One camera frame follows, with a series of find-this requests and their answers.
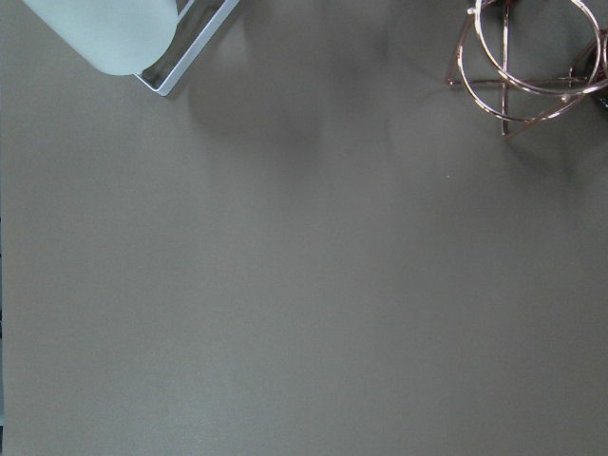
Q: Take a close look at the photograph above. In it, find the white cup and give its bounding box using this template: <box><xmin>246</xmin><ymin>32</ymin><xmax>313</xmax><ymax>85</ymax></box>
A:
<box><xmin>26</xmin><ymin>0</ymin><xmax>179</xmax><ymax>75</ymax></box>

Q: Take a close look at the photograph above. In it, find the white cup rack wooden handle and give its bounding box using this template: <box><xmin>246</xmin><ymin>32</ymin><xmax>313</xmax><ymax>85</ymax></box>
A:
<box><xmin>134</xmin><ymin>0</ymin><xmax>239</xmax><ymax>97</ymax></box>

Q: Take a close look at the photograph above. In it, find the copper wire bottle rack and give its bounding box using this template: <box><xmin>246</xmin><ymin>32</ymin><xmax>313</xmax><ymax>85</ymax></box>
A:
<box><xmin>445</xmin><ymin>1</ymin><xmax>607</xmax><ymax>140</ymax></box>

